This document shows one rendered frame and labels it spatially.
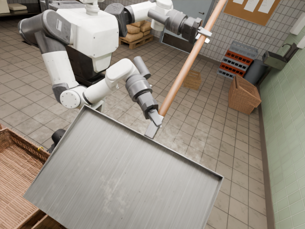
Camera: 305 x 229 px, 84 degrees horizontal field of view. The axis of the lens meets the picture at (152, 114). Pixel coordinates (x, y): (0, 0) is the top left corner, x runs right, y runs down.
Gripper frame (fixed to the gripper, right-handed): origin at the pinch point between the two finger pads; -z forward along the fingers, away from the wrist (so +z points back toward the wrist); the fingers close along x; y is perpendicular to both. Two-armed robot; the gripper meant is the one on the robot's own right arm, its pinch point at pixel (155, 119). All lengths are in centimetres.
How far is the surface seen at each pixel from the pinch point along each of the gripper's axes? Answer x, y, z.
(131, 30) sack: -248, 90, 303
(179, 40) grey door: -323, 217, 280
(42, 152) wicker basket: -36, -60, 23
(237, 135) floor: -202, 131, -20
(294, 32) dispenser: -200, 353, 96
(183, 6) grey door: -254, 242, 319
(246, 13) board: -230, 340, 203
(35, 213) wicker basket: -19, -59, -8
